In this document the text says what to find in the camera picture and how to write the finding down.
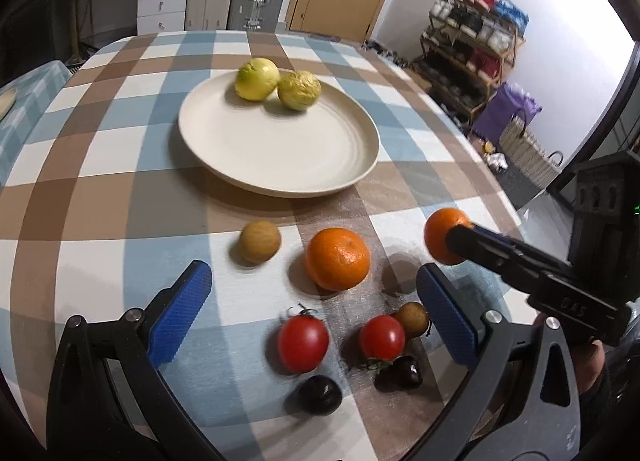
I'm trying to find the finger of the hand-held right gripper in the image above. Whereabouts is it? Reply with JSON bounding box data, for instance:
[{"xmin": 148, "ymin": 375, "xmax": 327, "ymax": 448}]
[{"xmin": 444, "ymin": 222, "xmax": 573, "ymax": 289}]

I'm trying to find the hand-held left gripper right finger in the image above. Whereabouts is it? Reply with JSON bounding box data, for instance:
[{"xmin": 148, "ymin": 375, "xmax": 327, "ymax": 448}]
[{"xmin": 404, "ymin": 263, "xmax": 582, "ymax": 461}]

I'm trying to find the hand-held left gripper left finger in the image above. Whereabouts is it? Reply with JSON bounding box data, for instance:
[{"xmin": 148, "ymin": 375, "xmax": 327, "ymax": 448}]
[{"xmin": 46, "ymin": 260, "xmax": 226, "ymax": 461}]

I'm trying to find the brown longan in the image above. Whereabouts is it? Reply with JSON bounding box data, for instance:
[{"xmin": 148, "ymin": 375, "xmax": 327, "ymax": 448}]
[
  {"xmin": 392, "ymin": 302, "xmax": 431, "ymax": 340},
  {"xmin": 238, "ymin": 220, "xmax": 282, "ymax": 265}
]

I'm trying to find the small orange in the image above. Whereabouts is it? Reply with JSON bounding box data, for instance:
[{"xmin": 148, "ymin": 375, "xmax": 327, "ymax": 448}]
[{"xmin": 424, "ymin": 208, "xmax": 473, "ymax": 266}]

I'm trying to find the red cherry tomato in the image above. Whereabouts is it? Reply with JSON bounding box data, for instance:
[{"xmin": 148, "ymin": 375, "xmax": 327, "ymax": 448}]
[
  {"xmin": 278, "ymin": 305, "xmax": 331, "ymax": 374},
  {"xmin": 358, "ymin": 314, "xmax": 406, "ymax": 371}
]

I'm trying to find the large orange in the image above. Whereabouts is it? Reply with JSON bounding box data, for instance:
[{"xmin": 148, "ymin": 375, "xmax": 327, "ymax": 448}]
[{"xmin": 305, "ymin": 228, "xmax": 371, "ymax": 292}]

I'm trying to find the cream round plate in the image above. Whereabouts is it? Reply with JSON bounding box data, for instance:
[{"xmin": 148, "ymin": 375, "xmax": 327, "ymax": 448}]
[{"xmin": 178, "ymin": 70, "xmax": 381, "ymax": 199}]

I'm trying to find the person's right hand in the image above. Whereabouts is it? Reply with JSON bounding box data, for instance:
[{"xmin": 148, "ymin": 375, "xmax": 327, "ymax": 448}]
[{"xmin": 572, "ymin": 338, "xmax": 611, "ymax": 394}]

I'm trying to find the dark floor mat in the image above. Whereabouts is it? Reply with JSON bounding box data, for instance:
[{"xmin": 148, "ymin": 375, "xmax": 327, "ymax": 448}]
[{"xmin": 499, "ymin": 168, "xmax": 545, "ymax": 208}]

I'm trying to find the wicker basket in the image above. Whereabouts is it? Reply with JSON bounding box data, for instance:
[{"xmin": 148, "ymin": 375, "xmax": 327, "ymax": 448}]
[{"xmin": 499, "ymin": 111, "xmax": 565, "ymax": 188}]

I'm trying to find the purple bag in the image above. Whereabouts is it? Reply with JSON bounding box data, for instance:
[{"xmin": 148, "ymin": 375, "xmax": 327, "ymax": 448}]
[{"xmin": 472, "ymin": 82, "xmax": 543, "ymax": 142}]

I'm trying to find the wooden shoe rack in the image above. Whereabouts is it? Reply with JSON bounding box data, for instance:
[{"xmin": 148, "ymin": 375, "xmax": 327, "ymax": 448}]
[{"xmin": 412, "ymin": 0, "xmax": 528, "ymax": 124}]

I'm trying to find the pile of shoes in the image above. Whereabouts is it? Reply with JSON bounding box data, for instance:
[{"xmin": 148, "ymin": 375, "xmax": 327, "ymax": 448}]
[{"xmin": 360, "ymin": 40, "xmax": 417, "ymax": 69}]

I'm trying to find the smooth yellow fruit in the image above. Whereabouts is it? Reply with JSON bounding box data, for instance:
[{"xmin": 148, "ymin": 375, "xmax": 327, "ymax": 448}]
[{"xmin": 235, "ymin": 57, "xmax": 281, "ymax": 102}]

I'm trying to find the wrinkled yellow fruit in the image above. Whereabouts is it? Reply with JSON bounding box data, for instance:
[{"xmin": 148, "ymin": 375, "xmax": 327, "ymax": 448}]
[{"xmin": 277, "ymin": 71, "xmax": 321, "ymax": 112}]

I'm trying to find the blue checked side table cloth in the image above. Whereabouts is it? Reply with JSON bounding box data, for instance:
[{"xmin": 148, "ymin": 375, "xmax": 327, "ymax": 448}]
[{"xmin": 0, "ymin": 61, "xmax": 71, "ymax": 176}]

